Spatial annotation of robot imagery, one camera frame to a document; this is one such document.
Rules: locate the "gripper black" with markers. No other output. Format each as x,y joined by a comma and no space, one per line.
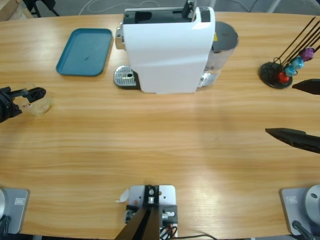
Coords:
8,110

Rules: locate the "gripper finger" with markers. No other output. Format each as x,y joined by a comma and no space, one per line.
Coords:
300,140
310,87

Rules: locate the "clear glass cup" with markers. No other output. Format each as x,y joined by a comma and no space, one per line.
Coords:
42,108

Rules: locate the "silver grey machine lever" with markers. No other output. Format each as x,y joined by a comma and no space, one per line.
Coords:
187,10

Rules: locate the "light blue coffee capsule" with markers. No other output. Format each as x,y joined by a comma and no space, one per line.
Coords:
290,70
298,63

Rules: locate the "red coffee capsule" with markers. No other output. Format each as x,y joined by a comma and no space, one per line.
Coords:
283,78

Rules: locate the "purple coffee capsule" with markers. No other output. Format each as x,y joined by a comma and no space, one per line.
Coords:
307,53

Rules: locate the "white capsule coffee machine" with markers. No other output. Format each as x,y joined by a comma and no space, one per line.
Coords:
162,55

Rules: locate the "black capsule holder with rods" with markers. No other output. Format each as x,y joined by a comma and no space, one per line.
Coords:
268,72

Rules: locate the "teal plastic tray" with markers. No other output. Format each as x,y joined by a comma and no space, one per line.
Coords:
82,52

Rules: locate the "wooden crate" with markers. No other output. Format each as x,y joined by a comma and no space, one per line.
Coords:
10,10

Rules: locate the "black chair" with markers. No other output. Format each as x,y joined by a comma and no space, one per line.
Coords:
36,8

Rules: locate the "clear water tank dark lid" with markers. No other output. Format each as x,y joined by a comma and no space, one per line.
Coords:
225,35

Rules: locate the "white tape piece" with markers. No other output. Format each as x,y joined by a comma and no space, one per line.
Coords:
123,196

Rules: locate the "grey base plate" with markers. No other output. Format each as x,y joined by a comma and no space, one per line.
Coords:
290,207
17,210

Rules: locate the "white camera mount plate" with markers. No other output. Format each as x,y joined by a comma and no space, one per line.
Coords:
167,195

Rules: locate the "black camera post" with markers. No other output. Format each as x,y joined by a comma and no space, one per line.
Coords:
145,225

